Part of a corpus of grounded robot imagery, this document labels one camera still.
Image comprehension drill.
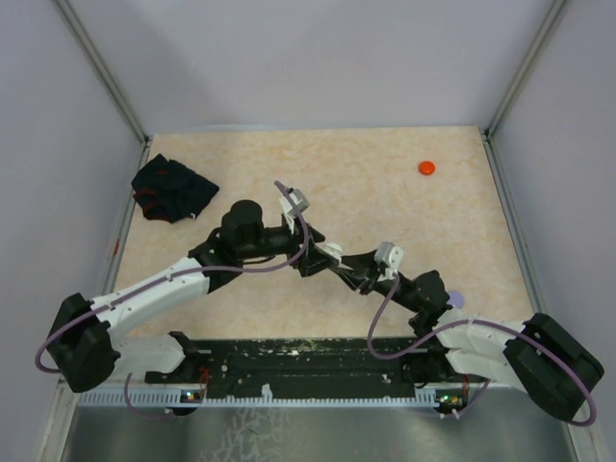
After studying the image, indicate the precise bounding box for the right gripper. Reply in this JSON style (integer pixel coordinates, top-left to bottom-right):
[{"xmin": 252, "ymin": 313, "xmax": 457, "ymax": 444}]
[{"xmin": 333, "ymin": 248, "xmax": 423, "ymax": 313}]

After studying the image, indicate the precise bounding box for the purple earbud case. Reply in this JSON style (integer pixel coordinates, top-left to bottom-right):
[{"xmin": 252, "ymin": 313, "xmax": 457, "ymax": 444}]
[{"xmin": 449, "ymin": 291, "xmax": 465, "ymax": 309}]

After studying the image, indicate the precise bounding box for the white earbud charging case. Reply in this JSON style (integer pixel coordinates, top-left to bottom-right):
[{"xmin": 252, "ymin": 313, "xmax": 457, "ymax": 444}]
[{"xmin": 321, "ymin": 243, "xmax": 344, "ymax": 264}]

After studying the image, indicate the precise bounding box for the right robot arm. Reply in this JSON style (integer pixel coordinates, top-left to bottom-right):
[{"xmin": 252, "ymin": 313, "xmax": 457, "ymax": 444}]
[{"xmin": 334, "ymin": 243, "xmax": 604, "ymax": 427}]

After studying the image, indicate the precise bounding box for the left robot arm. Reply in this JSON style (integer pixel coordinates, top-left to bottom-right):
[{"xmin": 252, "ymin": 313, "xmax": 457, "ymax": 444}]
[{"xmin": 43, "ymin": 195, "xmax": 342, "ymax": 393}]

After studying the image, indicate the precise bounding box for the orange earbud case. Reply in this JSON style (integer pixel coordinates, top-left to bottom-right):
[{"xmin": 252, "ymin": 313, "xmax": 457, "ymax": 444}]
[{"xmin": 418, "ymin": 161, "xmax": 436, "ymax": 176}]

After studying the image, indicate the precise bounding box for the black cloth pouch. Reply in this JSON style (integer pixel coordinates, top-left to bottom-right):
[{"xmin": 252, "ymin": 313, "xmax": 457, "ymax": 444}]
[{"xmin": 131, "ymin": 154, "xmax": 219, "ymax": 223}]

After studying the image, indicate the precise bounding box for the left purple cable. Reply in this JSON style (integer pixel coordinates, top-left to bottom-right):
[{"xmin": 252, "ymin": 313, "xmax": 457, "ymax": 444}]
[{"xmin": 36, "ymin": 180, "xmax": 312, "ymax": 420}]

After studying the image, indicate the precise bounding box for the purple cable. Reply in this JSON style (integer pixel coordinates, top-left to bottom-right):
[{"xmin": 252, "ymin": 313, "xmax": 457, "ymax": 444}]
[
  {"xmin": 366, "ymin": 273, "xmax": 601, "ymax": 427},
  {"xmin": 36, "ymin": 180, "xmax": 312, "ymax": 420}
]

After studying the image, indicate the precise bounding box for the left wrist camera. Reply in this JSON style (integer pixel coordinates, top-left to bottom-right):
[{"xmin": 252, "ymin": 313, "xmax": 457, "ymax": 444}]
[{"xmin": 279, "ymin": 188, "xmax": 310, "ymax": 219}]

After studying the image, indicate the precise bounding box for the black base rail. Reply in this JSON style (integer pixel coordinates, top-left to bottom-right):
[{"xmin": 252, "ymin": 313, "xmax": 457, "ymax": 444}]
[{"xmin": 143, "ymin": 336, "xmax": 482, "ymax": 400}]

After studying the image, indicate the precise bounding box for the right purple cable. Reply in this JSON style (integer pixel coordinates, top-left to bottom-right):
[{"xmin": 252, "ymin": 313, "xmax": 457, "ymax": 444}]
[{"xmin": 366, "ymin": 273, "xmax": 601, "ymax": 427}]

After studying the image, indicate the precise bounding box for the white cable duct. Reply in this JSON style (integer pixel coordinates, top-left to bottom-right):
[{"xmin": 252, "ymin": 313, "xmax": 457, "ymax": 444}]
[{"xmin": 76, "ymin": 383, "xmax": 463, "ymax": 410}]

